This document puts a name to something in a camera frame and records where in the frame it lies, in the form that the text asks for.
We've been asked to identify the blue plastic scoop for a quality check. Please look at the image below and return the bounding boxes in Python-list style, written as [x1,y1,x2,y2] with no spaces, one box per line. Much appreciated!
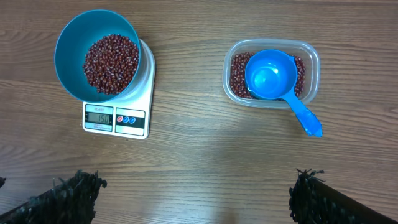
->
[245,49,323,137]

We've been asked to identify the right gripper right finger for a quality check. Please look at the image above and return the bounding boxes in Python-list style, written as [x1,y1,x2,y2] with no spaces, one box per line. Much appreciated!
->
[289,169,397,224]

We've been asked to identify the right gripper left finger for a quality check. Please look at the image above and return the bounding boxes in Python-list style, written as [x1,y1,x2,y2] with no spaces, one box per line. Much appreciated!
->
[1,170,107,224]

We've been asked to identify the red beans in bowl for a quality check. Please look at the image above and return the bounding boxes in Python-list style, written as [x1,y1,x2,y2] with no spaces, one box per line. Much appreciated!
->
[83,34,140,95]

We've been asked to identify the teal metal bowl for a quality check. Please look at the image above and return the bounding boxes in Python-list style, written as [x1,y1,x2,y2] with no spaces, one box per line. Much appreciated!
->
[53,9,143,103]

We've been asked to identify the clear plastic container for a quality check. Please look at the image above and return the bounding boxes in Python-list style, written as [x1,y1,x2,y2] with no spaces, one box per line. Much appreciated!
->
[223,39,320,109]

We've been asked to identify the white kitchen scale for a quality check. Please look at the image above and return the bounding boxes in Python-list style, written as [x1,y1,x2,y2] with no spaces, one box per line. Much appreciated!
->
[82,41,156,139]

